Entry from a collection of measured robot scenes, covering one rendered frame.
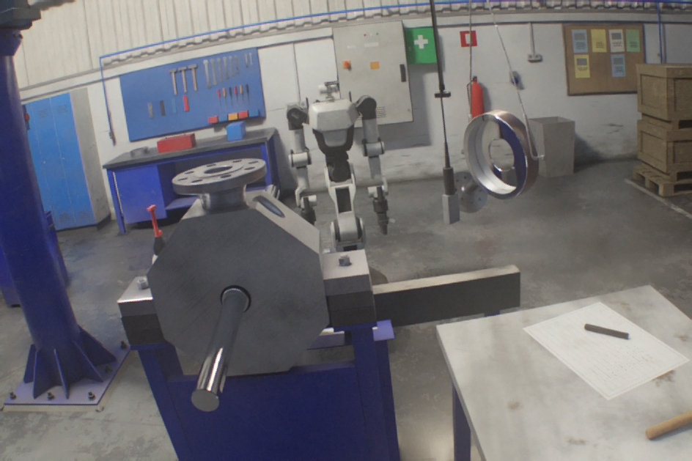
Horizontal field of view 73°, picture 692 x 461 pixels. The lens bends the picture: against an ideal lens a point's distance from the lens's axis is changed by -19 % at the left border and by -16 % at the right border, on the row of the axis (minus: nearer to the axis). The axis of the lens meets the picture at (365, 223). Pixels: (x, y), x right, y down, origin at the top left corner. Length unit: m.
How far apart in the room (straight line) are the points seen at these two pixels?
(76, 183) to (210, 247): 5.67
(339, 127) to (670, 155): 3.77
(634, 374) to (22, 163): 3.02
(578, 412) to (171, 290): 1.08
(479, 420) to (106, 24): 6.69
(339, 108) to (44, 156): 4.73
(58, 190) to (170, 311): 5.74
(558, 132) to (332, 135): 3.79
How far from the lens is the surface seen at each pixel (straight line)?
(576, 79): 7.21
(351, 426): 1.75
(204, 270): 1.48
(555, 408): 1.32
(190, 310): 1.55
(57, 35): 7.60
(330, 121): 3.26
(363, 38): 6.28
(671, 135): 5.93
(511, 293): 2.02
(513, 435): 1.24
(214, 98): 6.75
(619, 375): 1.44
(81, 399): 3.40
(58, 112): 7.01
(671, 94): 5.90
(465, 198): 2.54
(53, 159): 7.15
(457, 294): 1.96
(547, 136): 6.52
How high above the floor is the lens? 1.69
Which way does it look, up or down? 18 degrees down
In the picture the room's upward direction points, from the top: 7 degrees counter-clockwise
